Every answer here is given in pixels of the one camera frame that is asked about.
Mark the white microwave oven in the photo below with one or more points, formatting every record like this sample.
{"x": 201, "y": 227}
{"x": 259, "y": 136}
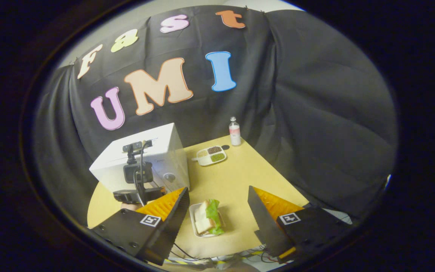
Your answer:
{"x": 166, "y": 151}

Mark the white rectangular plastic tray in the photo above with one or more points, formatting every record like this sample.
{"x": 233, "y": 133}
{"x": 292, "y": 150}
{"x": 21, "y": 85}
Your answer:
{"x": 192, "y": 215}

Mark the white divided dish of grains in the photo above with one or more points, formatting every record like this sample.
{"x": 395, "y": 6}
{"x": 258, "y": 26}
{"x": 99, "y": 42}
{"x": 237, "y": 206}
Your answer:
{"x": 212, "y": 155}

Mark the lettuce sandwich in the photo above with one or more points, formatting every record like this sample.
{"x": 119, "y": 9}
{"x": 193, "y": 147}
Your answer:
{"x": 206, "y": 219}

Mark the black backdrop cloth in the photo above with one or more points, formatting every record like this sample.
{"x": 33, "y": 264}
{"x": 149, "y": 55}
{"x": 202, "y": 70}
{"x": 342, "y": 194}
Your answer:
{"x": 315, "y": 113}

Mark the clear bottle with pink label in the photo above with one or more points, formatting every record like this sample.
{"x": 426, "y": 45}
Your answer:
{"x": 235, "y": 134}

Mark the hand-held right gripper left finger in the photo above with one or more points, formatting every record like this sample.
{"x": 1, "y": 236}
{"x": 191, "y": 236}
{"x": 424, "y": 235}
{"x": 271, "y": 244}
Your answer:
{"x": 174, "y": 223}

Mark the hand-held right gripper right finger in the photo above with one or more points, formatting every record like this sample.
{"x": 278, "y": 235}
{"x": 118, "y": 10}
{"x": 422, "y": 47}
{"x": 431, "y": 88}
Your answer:
{"x": 263, "y": 223}

